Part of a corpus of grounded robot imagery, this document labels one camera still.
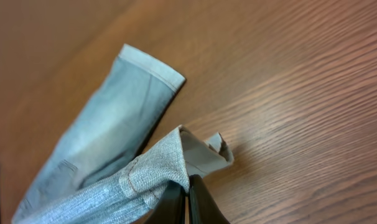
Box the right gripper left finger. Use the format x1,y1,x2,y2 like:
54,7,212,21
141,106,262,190
144,181,186,224

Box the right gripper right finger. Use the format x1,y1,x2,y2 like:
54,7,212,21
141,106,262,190
188,175,230,224

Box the light blue denim jeans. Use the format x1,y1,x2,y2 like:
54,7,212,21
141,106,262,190
12,45,234,223

